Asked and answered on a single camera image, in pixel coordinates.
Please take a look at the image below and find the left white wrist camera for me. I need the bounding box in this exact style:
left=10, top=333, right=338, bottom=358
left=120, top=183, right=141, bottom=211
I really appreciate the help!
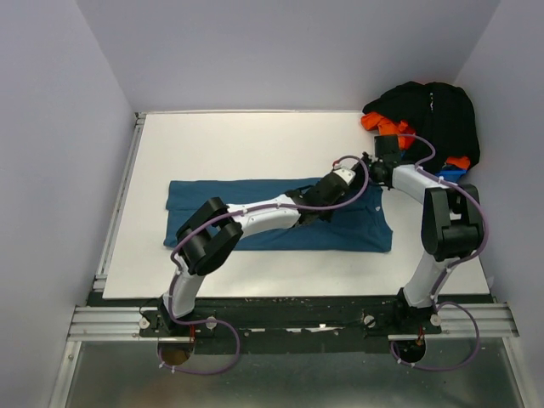
left=332, top=167, right=356, bottom=185

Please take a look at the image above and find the teal blue t shirt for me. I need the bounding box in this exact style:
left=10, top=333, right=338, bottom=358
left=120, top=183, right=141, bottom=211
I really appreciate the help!
left=162, top=177, right=394, bottom=254

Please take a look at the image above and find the black t shirt pile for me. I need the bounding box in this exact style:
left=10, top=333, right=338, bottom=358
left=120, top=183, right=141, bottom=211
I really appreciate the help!
left=362, top=82, right=480, bottom=173

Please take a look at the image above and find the blue plastic bin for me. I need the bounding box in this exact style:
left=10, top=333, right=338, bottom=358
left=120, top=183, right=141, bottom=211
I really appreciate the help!
left=436, top=166, right=467, bottom=183

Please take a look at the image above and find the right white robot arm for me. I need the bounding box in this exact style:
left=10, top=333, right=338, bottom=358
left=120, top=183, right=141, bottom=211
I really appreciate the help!
left=364, top=134, right=487, bottom=333

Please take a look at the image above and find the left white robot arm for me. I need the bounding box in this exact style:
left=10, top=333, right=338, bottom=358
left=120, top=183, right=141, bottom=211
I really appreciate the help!
left=159, top=167, right=355, bottom=336

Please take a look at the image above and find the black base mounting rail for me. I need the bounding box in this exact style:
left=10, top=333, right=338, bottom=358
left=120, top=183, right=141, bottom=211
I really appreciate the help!
left=139, top=296, right=441, bottom=354

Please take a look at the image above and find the aluminium table edge rail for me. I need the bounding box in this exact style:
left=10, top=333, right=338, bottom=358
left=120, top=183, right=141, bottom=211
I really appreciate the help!
left=48, top=112, right=146, bottom=407

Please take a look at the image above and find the orange t shirt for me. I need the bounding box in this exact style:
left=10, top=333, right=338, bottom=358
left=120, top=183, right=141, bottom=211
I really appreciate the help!
left=360, top=110, right=472, bottom=170

